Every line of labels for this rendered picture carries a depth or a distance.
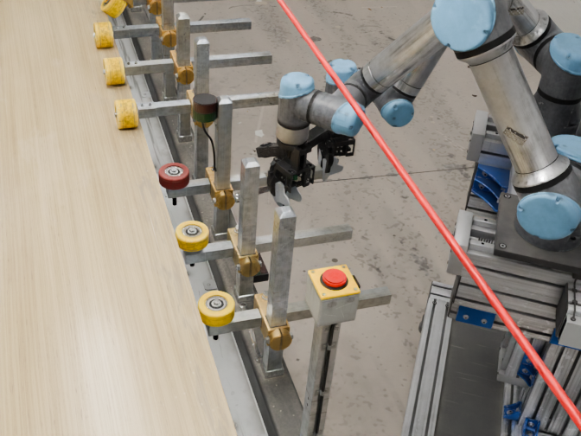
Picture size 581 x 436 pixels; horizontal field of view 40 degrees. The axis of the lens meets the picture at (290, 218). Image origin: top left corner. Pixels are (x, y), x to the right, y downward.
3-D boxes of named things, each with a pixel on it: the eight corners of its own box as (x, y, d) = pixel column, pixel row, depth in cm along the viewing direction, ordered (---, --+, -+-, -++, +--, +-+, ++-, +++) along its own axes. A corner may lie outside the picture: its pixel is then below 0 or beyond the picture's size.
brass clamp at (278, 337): (276, 305, 184) (277, 290, 180) (293, 348, 174) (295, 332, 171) (250, 310, 182) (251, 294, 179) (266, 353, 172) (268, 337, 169)
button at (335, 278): (341, 272, 134) (341, 266, 133) (348, 289, 131) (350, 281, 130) (318, 277, 133) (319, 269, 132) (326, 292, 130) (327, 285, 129)
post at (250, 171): (247, 306, 207) (256, 154, 177) (251, 316, 204) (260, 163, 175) (234, 309, 206) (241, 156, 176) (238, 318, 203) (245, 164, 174)
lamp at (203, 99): (213, 163, 208) (214, 92, 194) (218, 176, 204) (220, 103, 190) (191, 166, 206) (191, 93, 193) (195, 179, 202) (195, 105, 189)
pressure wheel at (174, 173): (186, 193, 217) (186, 158, 210) (192, 211, 212) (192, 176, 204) (156, 197, 215) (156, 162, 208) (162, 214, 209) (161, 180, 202)
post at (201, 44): (205, 180, 240) (207, 35, 211) (207, 187, 238) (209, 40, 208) (194, 182, 239) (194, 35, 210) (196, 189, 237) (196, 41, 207)
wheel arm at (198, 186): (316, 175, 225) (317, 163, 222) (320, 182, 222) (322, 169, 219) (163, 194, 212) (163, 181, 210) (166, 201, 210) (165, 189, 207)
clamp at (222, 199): (222, 180, 220) (223, 164, 217) (234, 208, 210) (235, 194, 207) (202, 182, 218) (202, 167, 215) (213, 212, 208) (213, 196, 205)
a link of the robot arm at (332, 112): (375, 92, 173) (330, 77, 176) (354, 113, 165) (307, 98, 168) (370, 123, 178) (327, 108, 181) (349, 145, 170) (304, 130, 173)
